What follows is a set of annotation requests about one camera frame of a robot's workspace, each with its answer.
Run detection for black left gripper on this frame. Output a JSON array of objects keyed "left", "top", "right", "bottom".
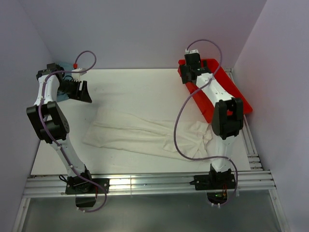
[{"left": 57, "top": 79, "right": 92, "bottom": 103}]

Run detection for red plastic bin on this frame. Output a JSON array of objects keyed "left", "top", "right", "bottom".
[{"left": 185, "top": 58, "right": 253, "bottom": 124}]

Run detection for white t shirt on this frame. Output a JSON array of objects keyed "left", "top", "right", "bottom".
[{"left": 83, "top": 107, "right": 215, "bottom": 160}]

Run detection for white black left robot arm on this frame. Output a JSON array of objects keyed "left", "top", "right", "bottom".
[{"left": 26, "top": 63, "right": 94, "bottom": 193}]

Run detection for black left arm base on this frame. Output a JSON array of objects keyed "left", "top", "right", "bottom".
[{"left": 58, "top": 175, "right": 110, "bottom": 209}]

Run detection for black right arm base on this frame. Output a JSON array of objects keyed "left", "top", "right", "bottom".
[{"left": 189, "top": 174, "right": 236, "bottom": 204}]

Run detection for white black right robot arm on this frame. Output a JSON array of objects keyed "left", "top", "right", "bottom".
[{"left": 179, "top": 50, "right": 244, "bottom": 189}]

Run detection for teal folded cloth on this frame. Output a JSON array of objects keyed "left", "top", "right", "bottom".
[{"left": 56, "top": 62, "right": 74, "bottom": 102}]

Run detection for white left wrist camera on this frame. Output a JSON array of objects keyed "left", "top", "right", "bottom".
[{"left": 71, "top": 63, "right": 87, "bottom": 82}]

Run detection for aluminium rail frame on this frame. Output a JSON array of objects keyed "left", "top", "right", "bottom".
[{"left": 14, "top": 69, "right": 290, "bottom": 232}]

